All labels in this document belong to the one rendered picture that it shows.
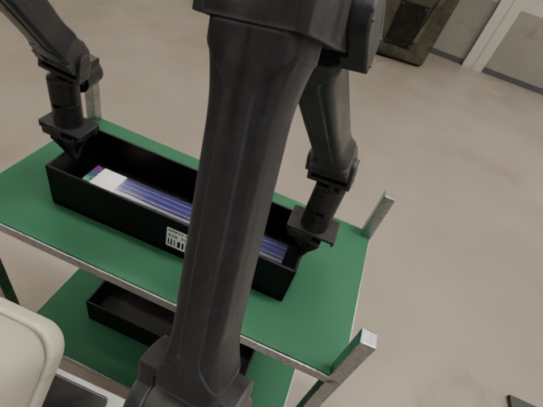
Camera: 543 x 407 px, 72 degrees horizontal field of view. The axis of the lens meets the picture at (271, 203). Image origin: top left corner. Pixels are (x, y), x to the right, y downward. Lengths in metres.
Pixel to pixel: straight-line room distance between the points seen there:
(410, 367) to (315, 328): 1.33
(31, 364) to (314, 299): 0.63
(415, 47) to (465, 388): 4.44
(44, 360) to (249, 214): 0.21
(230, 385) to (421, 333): 1.95
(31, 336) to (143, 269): 0.50
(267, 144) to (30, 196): 0.83
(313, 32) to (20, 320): 0.32
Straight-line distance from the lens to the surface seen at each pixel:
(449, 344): 2.34
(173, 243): 0.84
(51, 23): 0.72
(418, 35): 5.64
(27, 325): 0.38
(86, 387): 0.65
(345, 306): 0.89
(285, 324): 0.82
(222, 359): 0.34
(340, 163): 0.57
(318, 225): 0.72
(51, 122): 0.92
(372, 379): 1.99
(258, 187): 0.25
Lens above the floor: 1.64
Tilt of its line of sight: 42 degrees down
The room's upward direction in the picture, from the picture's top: 19 degrees clockwise
